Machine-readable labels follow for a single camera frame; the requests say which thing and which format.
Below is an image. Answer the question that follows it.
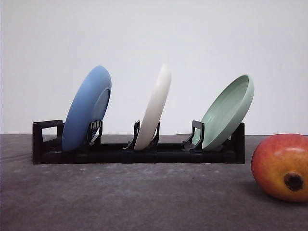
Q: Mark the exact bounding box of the light green plate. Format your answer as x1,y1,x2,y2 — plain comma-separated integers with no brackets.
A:
193,75,255,150

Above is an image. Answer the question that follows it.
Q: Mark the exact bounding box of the red yellow pomegranate fruit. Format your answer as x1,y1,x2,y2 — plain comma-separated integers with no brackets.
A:
251,133,308,202

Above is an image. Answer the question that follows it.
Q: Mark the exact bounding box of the white plate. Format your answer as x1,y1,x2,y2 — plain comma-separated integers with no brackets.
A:
134,65,172,151

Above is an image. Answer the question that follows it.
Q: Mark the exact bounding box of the blue plate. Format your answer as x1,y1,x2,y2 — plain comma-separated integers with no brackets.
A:
62,65,112,152

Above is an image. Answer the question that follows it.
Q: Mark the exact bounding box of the black plastic dish rack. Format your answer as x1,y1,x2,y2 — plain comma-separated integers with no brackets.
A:
32,119,245,165

